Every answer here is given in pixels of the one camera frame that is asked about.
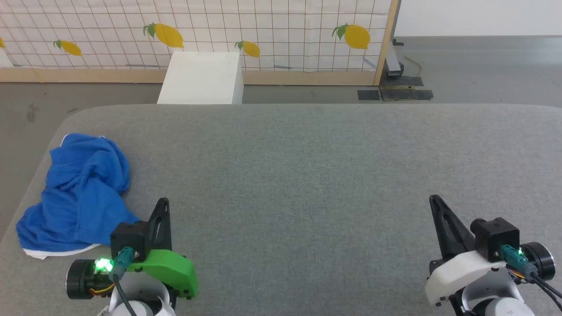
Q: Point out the large black floor mat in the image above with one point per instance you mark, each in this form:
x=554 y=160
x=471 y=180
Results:
x=406 y=94

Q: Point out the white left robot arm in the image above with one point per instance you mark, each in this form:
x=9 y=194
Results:
x=136 y=294

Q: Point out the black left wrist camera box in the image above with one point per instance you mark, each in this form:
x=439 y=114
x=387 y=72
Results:
x=127 y=239

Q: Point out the lemon pattern partition wall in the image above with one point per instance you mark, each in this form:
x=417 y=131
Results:
x=307 y=78

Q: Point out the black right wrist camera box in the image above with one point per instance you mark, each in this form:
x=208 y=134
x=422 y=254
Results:
x=496 y=237

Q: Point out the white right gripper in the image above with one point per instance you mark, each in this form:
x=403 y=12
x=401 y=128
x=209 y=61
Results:
x=456 y=272

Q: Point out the white box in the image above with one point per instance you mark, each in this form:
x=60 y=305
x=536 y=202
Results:
x=202 y=79

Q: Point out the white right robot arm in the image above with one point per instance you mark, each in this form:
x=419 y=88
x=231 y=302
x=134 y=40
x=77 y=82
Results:
x=491 y=292

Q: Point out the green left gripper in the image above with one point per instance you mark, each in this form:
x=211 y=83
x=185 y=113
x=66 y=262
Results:
x=171 y=270

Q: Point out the lemon print grid partition panel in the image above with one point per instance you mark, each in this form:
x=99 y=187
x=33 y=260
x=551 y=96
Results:
x=210 y=22

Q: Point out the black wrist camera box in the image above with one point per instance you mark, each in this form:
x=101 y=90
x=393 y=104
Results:
x=496 y=237
x=127 y=239

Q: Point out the white cloth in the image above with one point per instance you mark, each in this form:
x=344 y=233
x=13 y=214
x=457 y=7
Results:
x=307 y=175

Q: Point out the blue cloth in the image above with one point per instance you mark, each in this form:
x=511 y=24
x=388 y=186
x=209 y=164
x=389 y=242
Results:
x=83 y=188

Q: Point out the black partition stand foot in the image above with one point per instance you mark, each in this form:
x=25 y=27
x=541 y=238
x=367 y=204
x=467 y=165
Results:
x=393 y=68

